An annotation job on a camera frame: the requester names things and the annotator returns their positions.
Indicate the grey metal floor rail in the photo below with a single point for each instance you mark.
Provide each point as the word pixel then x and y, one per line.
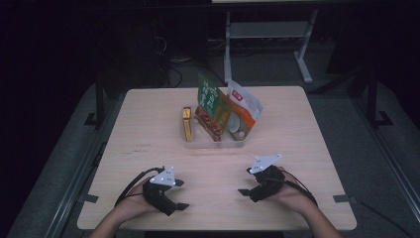
pixel 393 165
pixel 76 185

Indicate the black metal stand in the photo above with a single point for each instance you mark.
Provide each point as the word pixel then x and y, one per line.
pixel 99 102
pixel 372 102

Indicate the clear plastic container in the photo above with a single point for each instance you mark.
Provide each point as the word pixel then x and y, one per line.
pixel 199 140

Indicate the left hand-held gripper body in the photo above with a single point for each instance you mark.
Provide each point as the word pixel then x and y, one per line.
pixel 158 196

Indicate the person's left hand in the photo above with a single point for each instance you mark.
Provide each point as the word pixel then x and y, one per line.
pixel 133 201

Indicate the person's right hand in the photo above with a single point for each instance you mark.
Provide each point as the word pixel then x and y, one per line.
pixel 294 196

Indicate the green and red snack bag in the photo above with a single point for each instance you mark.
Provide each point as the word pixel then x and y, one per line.
pixel 211 105

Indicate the white metal stand frame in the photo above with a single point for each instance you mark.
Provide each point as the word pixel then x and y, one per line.
pixel 269 29

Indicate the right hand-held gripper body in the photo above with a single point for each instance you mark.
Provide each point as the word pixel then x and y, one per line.
pixel 270 183

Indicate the white and orange snack bag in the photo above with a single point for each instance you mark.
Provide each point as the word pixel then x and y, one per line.
pixel 246 105

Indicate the grey tape strip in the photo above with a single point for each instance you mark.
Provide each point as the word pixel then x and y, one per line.
pixel 343 198
pixel 89 198

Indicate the small yellow red snack box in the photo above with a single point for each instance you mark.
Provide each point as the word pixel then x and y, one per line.
pixel 187 127

